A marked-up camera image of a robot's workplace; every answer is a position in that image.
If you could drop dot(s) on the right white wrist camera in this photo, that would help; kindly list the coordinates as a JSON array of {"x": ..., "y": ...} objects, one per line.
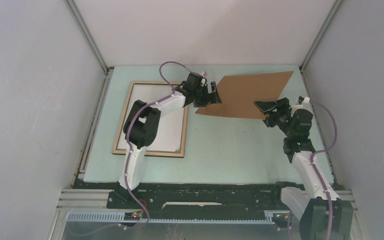
[{"x": 302, "y": 100}]

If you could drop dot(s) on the corner aluminium post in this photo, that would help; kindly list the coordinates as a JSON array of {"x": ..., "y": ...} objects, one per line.
[
  {"x": 93, "y": 67},
  {"x": 333, "y": 12}
]

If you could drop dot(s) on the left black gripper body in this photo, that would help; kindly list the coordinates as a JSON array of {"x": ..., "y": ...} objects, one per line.
[{"x": 202, "y": 93}]

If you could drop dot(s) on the left corner aluminium post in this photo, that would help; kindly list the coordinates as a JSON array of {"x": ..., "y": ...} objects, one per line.
[{"x": 93, "y": 67}]

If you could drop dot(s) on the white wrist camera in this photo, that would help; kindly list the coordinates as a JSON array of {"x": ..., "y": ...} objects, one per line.
[
  {"x": 302, "y": 100},
  {"x": 203, "y": 74}
]

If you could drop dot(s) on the brown backing board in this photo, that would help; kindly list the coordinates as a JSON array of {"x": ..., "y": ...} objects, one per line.
[{"x": 239, "y": 92}]

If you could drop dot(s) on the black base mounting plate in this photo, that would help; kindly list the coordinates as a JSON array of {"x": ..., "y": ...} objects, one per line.
[{"x": 204, "y": 202}]

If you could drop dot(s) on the wooden picture frame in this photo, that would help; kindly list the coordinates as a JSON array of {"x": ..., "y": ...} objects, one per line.
[{"x": 120, "y": 132}]

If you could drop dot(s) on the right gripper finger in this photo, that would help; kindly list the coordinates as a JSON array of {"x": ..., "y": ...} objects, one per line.
[
  {"x": 270, "y": 121},
  {"x": 266, "y": 107}
]

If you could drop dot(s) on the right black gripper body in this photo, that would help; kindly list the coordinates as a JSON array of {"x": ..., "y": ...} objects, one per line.
[{"x": 282, "y": 111}]

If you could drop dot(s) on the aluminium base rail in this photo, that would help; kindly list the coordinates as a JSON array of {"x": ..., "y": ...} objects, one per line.
[{"x": 90, "y": 204}]

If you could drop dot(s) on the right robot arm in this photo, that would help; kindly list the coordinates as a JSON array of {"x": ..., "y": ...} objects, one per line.
[{"x": 321, "y": 212}]

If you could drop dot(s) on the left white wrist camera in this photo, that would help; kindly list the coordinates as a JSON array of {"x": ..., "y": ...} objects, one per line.
[{"x": 203, "y": 74}]

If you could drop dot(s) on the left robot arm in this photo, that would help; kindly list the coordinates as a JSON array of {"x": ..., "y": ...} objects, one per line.
[{"x": 142, "y": 124}]

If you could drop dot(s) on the right corner aluminium post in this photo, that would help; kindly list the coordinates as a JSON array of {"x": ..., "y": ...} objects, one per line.
[{"x": 333, "y": 12}]

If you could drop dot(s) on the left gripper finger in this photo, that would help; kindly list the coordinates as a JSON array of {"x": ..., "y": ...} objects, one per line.
[
  {"x": 214, "y": 97},
  {"x": 198, "y": 103}
]

